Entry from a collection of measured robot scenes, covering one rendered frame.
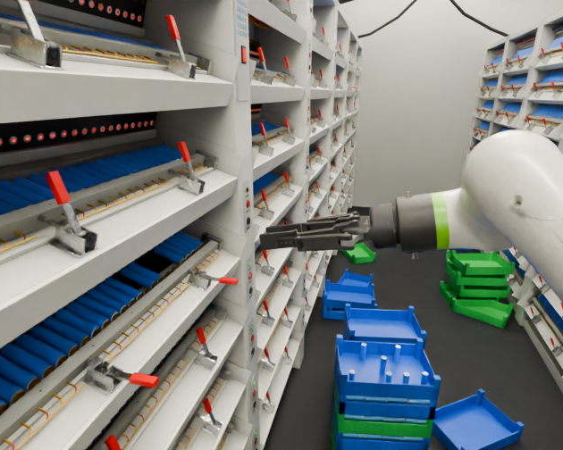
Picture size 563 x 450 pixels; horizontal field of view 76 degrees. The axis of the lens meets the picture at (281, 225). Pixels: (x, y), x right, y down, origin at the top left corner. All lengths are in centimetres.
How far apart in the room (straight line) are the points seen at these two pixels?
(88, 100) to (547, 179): 50
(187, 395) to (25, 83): 60
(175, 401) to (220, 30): 71
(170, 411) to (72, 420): 27
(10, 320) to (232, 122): 54
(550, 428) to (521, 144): 166
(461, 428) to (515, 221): 145
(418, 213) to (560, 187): 19
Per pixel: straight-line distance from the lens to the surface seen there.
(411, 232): 59
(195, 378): 82
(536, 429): 200
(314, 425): 172
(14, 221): 47
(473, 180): 49
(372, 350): 143
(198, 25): 83
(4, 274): 43
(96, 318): 62
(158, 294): 67
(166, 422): 76
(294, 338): 184
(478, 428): 189
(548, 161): 49
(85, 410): 54
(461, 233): 60
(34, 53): 43
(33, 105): 41
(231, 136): 80
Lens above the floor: 129
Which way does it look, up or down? 20 degrees down
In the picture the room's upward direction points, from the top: straight up
